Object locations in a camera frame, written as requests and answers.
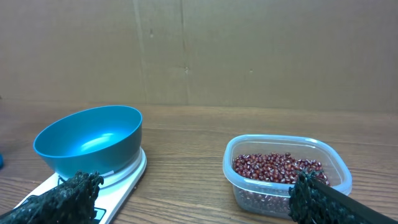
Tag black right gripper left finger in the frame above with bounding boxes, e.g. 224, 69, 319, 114
1, 171, 104, 224

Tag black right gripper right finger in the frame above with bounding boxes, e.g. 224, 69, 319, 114
289, 171, 397, 224

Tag blue plastic measuring scoop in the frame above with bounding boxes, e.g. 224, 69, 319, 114
0, 154, 4, 169

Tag white digital kitchen scale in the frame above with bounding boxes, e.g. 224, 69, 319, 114
14, 146, 147, 224

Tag teal blue bowl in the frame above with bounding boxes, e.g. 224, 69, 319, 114
33, 105, 143, 178

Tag red adzuki beans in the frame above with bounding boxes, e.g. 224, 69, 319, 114
233, 152, 331, 186

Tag clear plastic bean container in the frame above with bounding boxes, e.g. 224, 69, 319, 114
223, 134, 352, 219

